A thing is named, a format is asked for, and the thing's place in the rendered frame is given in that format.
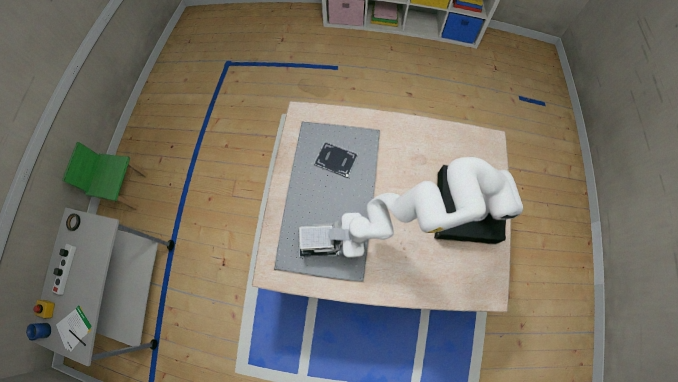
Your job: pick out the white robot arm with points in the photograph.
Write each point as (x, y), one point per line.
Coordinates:
(424, 202)

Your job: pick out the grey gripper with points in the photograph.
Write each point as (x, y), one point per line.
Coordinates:
(349, 248)

